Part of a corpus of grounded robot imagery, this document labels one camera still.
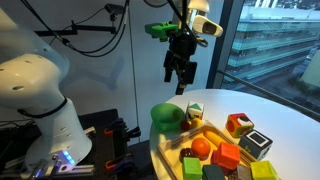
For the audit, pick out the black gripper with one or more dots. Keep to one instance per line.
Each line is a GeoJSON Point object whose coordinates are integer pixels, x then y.
{"type": "Point", "coordinates": [182, 46]}

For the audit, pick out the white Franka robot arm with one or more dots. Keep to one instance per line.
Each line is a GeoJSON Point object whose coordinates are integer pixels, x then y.
{"type": "Point", "coordinates": [40, 100]}

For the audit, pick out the green plastic bowl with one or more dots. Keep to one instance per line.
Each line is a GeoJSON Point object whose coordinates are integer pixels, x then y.
{"type": "Point", "coordinates": [166, 116]}

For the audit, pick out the yellow banana toy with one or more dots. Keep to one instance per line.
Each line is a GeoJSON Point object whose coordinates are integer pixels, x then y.
{"type": "Point", "coordinates": [213, 137]}

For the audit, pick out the orange fruit toy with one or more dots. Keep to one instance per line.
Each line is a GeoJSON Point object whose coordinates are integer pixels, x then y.
{"type": "Point", "coordinates": [200, 148]}

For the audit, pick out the orange and green toy cube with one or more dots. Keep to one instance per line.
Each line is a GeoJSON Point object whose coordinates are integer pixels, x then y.
{"type": "Point", "coordinates": [239, 126]}

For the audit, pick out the dark purple plum toy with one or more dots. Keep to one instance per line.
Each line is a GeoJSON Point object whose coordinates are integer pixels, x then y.
{"type": "Point", "coordinates": [186, 154]}

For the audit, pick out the black and white toy cube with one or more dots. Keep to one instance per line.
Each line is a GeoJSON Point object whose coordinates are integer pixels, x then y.
{"type": "Point", "coordinates": [256, 145]}

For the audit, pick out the wooden slatted tray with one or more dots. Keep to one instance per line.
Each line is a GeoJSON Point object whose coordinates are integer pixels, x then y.
{"type": "Point", "coordinates": [173, 143]}

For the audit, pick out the metal window railing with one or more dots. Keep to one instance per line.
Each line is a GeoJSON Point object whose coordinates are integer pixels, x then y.
{"type": "Point", "coordinates": [266, 91]}

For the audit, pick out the orange red soft block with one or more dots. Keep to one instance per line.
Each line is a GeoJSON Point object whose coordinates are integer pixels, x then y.
{"type": "Point", "coordinates": [228, 156]}

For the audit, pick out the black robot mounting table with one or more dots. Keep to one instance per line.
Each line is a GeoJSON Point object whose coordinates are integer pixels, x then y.
{"type": "Point", "coordinates": [100, 140]}

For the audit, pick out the black boom bar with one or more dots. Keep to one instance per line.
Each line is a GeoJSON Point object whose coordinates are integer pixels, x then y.
{"type": "Point", "coordinates": [83, 29]}

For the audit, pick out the glass building outside window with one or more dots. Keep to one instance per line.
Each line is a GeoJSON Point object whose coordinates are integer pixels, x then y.
{"type": "Point", "coordinates": [276, 36]}

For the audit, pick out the dark teal soft block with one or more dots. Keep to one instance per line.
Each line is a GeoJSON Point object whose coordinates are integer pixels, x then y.
{"type": "Point", "coordinates": [213, 172]}

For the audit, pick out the lime yellow soft block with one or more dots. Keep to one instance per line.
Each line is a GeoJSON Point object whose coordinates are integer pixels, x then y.
{"type": "Point", "coordinates": [265, 170]}

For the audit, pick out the green printed camera mount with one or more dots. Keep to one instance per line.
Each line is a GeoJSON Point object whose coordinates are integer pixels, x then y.
{"type": "Point", "coordinates": [161, 30]}

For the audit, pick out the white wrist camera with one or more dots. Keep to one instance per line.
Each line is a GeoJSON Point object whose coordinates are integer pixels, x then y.
{"type": "Point", "coordinates": [208, 26]}

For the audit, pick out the dark window frame post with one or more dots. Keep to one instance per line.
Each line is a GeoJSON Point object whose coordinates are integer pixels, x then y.
{"type": "Point", "coordinates": [225, 43]}

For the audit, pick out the black camera on boom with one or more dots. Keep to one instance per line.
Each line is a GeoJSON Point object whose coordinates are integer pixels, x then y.
{"type": "Point", "coordinates": [113, 9]}

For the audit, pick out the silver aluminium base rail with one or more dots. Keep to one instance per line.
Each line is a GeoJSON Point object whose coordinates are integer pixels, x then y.
{"type": "Point", "coordinates": [83, 168]}

